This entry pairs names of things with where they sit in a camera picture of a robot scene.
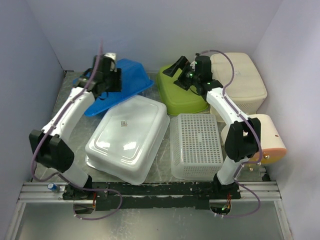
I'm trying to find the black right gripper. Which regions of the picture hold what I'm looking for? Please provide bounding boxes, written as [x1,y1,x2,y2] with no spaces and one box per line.
[162,56,200,91]

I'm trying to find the blue plastic tub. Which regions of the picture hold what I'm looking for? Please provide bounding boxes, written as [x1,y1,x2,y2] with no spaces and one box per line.
[84,58,154,117]

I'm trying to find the lime green plastic basin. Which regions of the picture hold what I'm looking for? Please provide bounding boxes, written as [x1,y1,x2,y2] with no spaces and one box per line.
[155,65,208,116]

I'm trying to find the translucent white plastic tub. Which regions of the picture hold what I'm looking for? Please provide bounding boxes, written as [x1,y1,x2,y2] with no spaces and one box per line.
[85,95,170,186]

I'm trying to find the cream perforated storage basket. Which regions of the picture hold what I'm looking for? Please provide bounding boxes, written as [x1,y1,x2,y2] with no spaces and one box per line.
[210,52,268,115]

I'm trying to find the white perforated plastic basket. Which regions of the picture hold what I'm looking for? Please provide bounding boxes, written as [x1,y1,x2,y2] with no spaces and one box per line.
[169,113,224,181]

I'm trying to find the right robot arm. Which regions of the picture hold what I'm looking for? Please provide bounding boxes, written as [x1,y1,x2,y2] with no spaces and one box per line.
[163,55,263,199]

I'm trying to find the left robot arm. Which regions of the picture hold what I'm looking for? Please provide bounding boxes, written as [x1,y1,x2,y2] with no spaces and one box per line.
[29,52,122,200]

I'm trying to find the blue capacitor cylinder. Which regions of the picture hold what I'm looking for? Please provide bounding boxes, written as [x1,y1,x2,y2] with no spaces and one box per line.
[47,182,61,193]

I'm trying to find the cream cylindrical bin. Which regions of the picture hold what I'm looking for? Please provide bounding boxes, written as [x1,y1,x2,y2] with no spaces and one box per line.
[221,113,288,166]

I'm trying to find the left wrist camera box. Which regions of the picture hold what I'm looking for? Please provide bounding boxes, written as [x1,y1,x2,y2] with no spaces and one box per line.
[103,52,117,72]

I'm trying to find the aluminium rail frame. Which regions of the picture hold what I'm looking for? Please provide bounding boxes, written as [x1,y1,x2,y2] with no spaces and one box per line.
[18,181,282,203]

